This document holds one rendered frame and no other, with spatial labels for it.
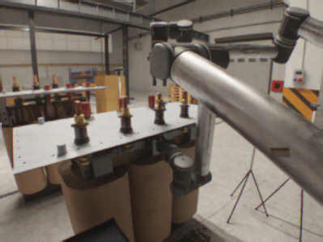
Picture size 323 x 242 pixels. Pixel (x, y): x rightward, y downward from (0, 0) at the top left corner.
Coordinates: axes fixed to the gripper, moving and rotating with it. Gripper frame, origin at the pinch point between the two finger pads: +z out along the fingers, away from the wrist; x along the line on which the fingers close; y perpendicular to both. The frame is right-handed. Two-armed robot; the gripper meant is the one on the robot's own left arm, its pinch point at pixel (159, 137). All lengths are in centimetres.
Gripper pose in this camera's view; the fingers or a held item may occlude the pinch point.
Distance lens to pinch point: 123.5
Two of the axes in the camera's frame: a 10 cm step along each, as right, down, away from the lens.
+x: -9.2, 1.0, -3.8
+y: 0.8, -9.0, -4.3
